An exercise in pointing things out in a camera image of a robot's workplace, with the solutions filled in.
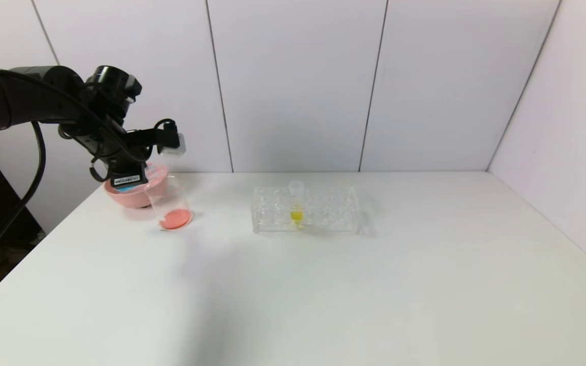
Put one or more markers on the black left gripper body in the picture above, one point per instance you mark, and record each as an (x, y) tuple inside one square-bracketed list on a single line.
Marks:
[(129, 178)]

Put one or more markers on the test tube with blue pigment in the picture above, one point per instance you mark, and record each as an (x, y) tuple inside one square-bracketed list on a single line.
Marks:
[(126, 188)]

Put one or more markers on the orange and black left arm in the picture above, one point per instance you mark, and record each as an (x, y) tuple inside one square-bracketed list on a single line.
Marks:
[(18, 99)]

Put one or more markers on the test tube with yellow pigment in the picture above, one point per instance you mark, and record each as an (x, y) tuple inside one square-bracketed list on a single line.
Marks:
[(296, 213)]

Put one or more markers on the clear plastic test tube rack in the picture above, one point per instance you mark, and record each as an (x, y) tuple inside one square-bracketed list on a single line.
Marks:
[(323, 213)]

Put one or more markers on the pink bowl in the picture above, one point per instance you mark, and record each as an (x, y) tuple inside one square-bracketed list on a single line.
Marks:
[(130, 199)]

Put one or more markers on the clear glass beaker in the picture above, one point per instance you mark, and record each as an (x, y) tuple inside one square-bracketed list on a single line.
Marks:
[(173, 216)]

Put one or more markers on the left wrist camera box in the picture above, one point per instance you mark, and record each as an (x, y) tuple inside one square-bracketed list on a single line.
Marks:
[(172, 145)]

